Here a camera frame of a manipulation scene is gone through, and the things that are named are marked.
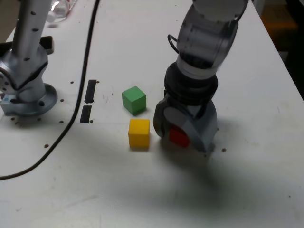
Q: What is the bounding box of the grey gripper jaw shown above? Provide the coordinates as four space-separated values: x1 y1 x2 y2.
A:
163 101 218 153
153 99 171 143

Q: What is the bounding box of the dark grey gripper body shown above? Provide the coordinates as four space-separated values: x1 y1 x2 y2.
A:
161 94 203 119

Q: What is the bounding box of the yellow cube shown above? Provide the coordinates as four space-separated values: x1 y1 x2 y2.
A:
128 118 151 148

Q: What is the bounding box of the red cube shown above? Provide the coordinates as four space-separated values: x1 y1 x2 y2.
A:
169 128 190 148

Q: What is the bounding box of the green cube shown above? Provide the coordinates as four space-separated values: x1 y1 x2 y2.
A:
122 85 147 116

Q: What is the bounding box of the black tape strip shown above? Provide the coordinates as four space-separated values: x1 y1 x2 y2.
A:
80 79 97 124

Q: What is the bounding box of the orange box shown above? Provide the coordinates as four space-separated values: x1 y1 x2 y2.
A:
261 4 299 30

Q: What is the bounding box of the black flat phone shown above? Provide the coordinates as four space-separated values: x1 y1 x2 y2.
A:
39 36 55 55

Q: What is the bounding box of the clear plastic bottle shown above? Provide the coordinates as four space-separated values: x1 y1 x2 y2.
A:
47 0 78 23

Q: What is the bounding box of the thin black cable loop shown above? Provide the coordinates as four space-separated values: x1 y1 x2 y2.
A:
167 34 181 54

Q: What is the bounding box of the long black cable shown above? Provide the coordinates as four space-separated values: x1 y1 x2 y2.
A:
0 0 101 181

